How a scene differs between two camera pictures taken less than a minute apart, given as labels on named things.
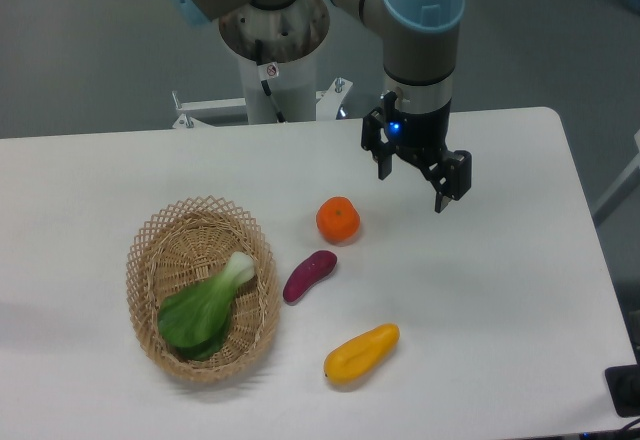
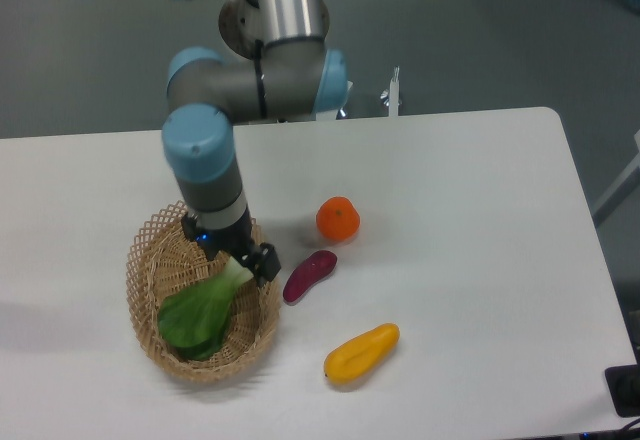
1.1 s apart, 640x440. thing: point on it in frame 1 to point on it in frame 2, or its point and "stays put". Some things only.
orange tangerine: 338,220 stays put
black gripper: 419,137 to 236,240
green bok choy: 194,319 stays put
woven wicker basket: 183,245 stays put
